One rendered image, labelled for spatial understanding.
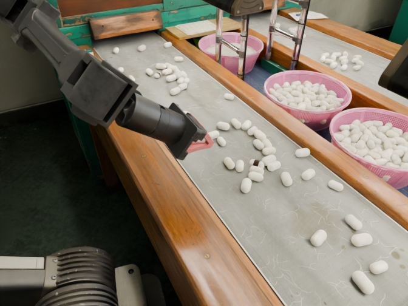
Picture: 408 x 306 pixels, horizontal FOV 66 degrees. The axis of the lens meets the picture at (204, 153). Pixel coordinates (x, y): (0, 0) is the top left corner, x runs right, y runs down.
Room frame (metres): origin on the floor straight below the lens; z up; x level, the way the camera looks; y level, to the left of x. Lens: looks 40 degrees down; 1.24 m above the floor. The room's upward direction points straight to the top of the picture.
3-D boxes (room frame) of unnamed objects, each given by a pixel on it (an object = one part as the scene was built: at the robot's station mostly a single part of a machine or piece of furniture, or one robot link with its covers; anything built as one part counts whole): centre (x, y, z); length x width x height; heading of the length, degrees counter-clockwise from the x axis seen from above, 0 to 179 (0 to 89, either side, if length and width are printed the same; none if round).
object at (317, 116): (0.88, -0.32, 0.72); 0.27 x 0.27 x 0.10
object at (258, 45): (1.27, -0.11, 0.72); 0.27 x 0.27 x 0.10
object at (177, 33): (1.46, 0.00, 0.77); 0.33 x 0.15 x 0.01; 119
